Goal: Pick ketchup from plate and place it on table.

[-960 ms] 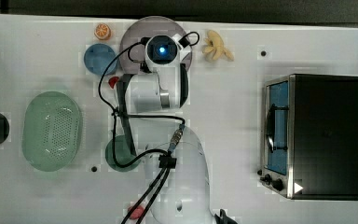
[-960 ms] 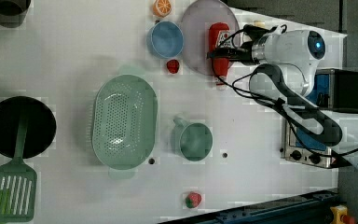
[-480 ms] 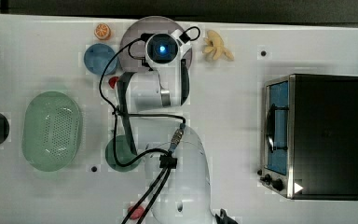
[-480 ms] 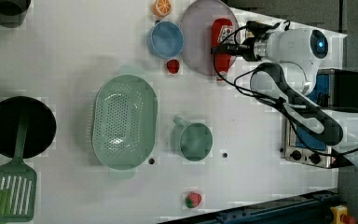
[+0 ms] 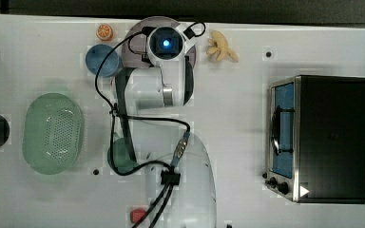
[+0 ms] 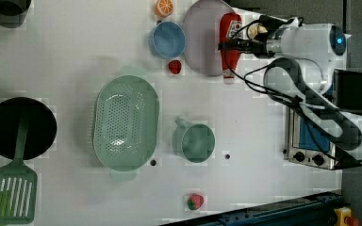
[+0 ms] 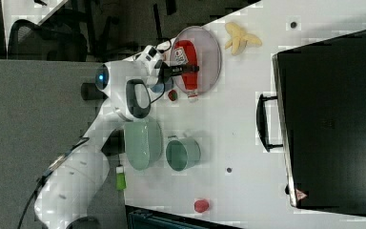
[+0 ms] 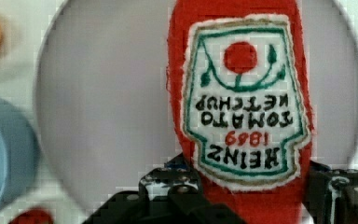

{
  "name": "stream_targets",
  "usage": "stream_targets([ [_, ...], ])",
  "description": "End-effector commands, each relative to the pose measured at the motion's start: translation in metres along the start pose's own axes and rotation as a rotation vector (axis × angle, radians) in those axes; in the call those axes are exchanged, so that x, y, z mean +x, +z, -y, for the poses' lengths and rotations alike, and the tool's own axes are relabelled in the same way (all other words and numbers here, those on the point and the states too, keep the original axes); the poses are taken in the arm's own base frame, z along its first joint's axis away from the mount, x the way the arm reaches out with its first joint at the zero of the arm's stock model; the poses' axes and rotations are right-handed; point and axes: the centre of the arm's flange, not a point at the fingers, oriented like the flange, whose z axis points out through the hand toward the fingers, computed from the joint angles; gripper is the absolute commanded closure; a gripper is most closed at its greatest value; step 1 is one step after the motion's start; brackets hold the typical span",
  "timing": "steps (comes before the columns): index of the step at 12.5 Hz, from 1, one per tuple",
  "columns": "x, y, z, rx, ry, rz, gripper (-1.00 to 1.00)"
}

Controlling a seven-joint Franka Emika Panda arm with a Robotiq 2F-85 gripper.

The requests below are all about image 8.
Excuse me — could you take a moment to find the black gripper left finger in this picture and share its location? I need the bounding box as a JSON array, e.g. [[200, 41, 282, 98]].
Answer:
[[82, 155, 246, 224]]

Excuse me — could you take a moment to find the small red strawberry toy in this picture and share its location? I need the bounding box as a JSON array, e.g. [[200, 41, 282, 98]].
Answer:
[[8, 207, 54, 224]]

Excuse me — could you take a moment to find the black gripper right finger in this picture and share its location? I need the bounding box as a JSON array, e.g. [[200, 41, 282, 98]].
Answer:
[[303, 161, 358, 224]]

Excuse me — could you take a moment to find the blue cup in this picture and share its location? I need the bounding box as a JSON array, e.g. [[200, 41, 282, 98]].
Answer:
[[0, 98, 39, 209]]

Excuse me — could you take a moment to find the grey round plate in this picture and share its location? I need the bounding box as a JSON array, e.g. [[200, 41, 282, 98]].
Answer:
[[34, 0, 358, 212]]

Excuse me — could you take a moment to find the red plush ketchup bottle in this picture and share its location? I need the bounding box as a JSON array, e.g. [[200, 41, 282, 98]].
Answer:
[[167, 0, 312, 224]]

